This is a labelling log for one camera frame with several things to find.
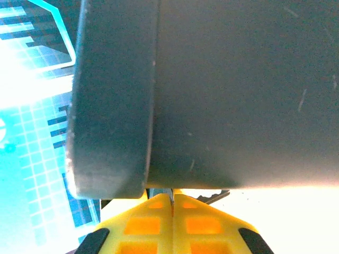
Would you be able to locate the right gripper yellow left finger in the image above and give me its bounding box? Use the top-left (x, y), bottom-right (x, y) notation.
top-left (75, 194), bottom-right (173, 254)

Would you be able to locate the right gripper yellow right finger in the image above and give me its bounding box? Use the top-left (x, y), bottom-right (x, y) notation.
top-left (173, 194), bottom-right (275, 254)

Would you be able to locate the starry night tin box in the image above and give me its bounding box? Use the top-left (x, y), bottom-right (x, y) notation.
top-left (65, 0), bottom-right (339, 199)

